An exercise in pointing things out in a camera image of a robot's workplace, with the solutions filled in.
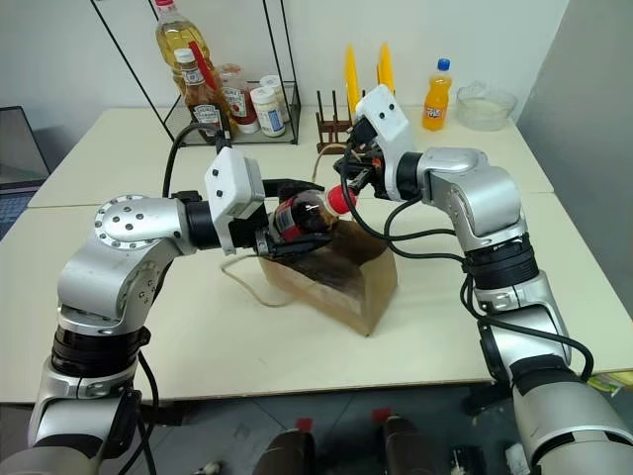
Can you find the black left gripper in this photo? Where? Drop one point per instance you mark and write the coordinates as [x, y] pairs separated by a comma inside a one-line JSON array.
[[244, 232]]

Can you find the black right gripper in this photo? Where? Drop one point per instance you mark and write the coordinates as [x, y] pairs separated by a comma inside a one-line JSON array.
[[378, 173]]

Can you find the cola bottle with red cap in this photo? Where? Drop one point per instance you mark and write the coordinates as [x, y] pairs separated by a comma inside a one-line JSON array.
[[311, 213]]

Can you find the brown paper bag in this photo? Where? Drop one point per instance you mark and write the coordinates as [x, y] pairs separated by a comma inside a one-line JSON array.
[[346, 297]]

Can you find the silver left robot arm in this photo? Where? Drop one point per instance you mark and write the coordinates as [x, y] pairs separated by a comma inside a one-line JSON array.
[[123, 222]]

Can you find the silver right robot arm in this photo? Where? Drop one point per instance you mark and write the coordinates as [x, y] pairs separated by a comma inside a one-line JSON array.
[[475, 188]]

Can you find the dark wooden plate rack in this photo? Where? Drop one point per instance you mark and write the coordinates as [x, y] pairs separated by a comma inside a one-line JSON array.
[[331, 147]]

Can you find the yellow plate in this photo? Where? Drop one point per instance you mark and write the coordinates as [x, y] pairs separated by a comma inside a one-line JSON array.
[[386, 69], [350, 79]]

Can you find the orange soda bottle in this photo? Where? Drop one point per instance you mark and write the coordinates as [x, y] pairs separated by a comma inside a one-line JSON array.
[[436, 106]]

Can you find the white mayonnaise jar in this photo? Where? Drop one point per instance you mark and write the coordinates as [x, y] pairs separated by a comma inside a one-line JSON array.
[[277, 81], [269, 114]]

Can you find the red squeeze ketchup bottle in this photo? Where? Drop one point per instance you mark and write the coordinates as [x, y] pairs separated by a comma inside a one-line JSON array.
[[240, 106]]

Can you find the glass Heinz ketchup bottle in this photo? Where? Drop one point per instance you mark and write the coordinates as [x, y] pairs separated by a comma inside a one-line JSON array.
[[207, 116]]

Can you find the clear glass bowl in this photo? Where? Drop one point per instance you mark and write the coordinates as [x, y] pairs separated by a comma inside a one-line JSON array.
[[487, 111]]

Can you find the small red square marker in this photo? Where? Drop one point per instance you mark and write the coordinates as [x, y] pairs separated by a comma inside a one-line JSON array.
[[305, 424], [382, 414]]

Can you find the large cooking oil bottle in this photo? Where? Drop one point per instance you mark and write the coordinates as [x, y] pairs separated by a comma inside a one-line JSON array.
[[165, 44]]

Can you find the dark brown rounded shape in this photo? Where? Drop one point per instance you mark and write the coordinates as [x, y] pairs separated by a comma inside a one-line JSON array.
[[413, 447], [289, 455]]

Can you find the grey laptop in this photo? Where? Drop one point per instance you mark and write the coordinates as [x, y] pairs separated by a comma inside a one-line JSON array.
[[20, 148]]

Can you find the yellow green packet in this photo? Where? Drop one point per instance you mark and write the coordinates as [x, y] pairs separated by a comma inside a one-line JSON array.
[[605, 383]]

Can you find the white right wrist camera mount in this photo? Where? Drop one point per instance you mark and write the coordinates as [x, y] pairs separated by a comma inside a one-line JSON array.
[[390, 123]]

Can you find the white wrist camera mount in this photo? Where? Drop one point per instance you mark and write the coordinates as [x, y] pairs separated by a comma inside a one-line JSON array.
[[232, 183], [390, 123]]

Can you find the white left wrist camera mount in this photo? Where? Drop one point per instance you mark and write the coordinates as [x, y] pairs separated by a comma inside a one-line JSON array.
[[232, 183]]

